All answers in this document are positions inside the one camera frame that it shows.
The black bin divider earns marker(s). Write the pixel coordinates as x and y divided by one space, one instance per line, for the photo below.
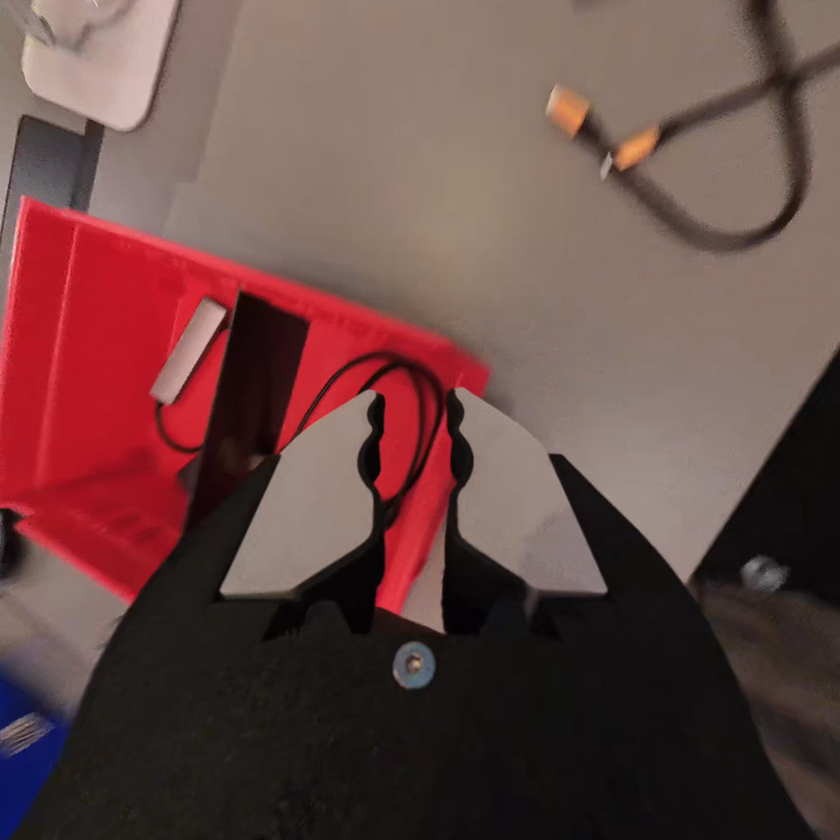
256 380

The blue plastic bin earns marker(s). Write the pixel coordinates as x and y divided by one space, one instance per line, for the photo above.
26 787

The white shoe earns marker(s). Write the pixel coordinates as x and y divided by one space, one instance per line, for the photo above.
764 572

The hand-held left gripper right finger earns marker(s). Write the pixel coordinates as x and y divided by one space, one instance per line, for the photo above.
525 518

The red plastic bin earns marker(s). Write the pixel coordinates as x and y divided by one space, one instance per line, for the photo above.
98 315

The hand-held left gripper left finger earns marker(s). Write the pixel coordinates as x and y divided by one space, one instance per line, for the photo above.
308 525

